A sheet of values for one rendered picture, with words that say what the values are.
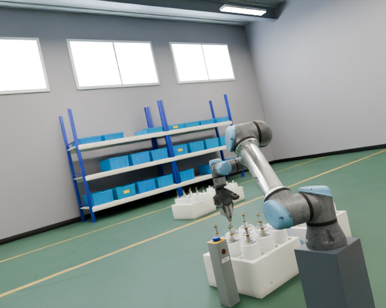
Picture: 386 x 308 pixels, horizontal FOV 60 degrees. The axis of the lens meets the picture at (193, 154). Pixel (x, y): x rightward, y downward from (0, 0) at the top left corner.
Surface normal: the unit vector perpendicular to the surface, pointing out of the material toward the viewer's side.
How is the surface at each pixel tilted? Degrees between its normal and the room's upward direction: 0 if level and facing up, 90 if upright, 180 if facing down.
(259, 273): 90
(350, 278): 90
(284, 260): 90
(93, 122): 90
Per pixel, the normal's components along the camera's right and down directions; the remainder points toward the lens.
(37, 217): 0.58, -0.13
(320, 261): -0.78, 0.18
